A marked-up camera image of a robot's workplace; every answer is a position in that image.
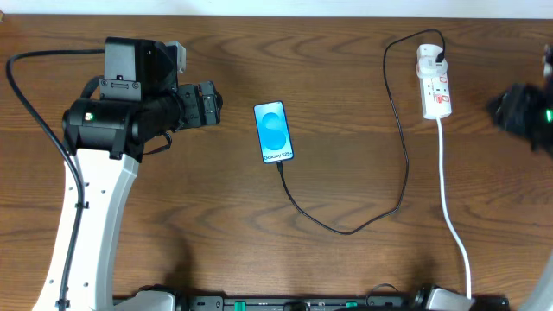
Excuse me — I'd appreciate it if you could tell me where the white USB charger plug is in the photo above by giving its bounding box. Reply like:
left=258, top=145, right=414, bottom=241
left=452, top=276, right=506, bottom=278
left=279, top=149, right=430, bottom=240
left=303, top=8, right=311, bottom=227
left=416, top=44, right=445, bottom=63

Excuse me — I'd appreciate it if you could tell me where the blue screen Galaxy smartphone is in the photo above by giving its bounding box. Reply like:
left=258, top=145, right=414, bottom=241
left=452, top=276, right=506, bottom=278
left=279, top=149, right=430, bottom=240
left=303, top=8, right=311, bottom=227
left=253, top=101, right=294, bottom=164

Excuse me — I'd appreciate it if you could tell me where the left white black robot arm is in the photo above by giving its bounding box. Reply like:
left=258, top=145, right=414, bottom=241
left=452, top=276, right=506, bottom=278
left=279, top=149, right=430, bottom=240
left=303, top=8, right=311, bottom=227
left=35, top=37, right=222, bottom=310

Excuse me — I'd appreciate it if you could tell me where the white power strip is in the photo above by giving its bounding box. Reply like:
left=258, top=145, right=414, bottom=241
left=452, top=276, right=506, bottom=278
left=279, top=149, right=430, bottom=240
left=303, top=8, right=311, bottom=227
left=416, top=57, right=452, bottom=119

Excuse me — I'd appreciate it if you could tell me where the white power strip cord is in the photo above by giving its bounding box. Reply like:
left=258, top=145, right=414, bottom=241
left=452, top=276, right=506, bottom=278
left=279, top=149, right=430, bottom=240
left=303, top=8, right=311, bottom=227
left=436, top=117, right=473, bottom=300

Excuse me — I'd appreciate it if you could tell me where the black USB charging cable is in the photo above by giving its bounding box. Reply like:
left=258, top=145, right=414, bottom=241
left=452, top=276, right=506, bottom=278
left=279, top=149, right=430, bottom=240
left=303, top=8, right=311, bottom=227
left=276, top=28, right=448, bottom=237

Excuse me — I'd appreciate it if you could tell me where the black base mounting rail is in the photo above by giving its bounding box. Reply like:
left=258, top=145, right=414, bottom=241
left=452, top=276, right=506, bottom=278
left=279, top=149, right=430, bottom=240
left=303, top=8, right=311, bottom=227
left=114, top=295, right=510, bottom=311

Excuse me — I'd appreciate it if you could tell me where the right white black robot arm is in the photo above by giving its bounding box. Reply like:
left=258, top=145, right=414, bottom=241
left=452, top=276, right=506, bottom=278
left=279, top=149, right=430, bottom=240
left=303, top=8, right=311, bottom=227
left=416, top=44, right=552, bottom=310

